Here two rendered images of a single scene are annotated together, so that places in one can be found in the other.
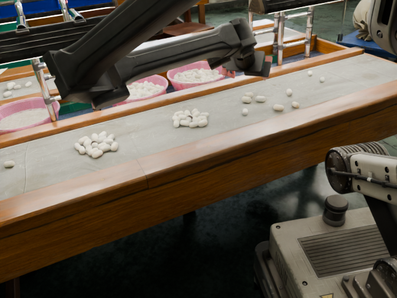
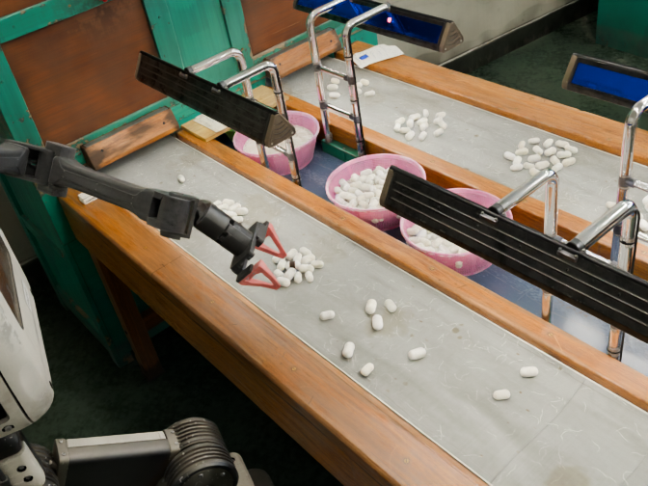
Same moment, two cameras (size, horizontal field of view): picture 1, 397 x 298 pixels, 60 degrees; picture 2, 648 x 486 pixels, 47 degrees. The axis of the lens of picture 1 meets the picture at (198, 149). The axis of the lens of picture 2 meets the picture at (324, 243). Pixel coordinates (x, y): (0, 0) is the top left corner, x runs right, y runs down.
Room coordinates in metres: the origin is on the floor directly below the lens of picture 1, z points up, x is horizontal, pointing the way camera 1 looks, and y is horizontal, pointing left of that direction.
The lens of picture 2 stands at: (0.88, -1.35, 1.85)
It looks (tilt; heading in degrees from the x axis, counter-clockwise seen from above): 37 degrees down; 79
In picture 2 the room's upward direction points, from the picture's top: 11 degrees counter-clockwise
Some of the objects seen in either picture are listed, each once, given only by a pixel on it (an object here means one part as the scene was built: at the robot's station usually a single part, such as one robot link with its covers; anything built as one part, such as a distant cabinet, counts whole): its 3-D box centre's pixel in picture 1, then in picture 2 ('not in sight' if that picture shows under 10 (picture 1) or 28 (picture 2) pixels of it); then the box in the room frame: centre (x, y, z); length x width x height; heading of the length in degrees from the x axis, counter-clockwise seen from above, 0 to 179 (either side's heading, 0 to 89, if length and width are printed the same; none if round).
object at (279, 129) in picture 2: (52, 37); (204, 92); (0.99, 0.38, 1.08); 0.62 x 0.08 x 0.07; 113
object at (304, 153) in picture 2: (26, 123); (279, 145); (1.19, 0.64, 0.72); 0.27 x 0.27 x 0.10
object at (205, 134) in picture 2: not in sight; (235, 112); (1.10, 0.84, 0.77); 0.33 x 0.15 x 0.01; 23
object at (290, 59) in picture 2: not in sight; (303, 53); (1.40, 1.02, 0.83); 0.30 x 0.06 x 0.07; 23
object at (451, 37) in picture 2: (39, 6); (369, 12); (1.51, 0.59, 1.08); 0.62 x 0.08 x 0.07; 113
